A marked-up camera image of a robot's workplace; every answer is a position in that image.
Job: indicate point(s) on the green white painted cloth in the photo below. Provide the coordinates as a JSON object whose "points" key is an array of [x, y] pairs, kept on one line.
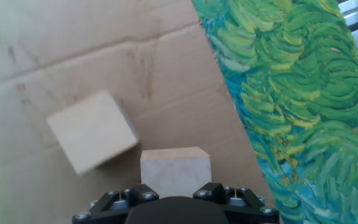
{"points": [[306, 109]]}

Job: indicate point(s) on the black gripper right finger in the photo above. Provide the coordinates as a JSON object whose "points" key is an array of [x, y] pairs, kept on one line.
{"points": [[228, 194]]}

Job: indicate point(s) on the brown cardboard sheet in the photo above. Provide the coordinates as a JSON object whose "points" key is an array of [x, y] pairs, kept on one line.
{"points": [[166, 77]]}

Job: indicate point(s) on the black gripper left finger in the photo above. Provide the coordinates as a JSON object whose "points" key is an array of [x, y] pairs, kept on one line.
{"points": [[117, 202]]}

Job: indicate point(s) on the large pale wooden cube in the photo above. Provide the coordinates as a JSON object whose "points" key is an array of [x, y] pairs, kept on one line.
{"points": [[92, 130]]}

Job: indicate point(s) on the tall pale wooden block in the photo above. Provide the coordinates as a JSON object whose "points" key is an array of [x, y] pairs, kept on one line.
{"points": [[176, 174]]}

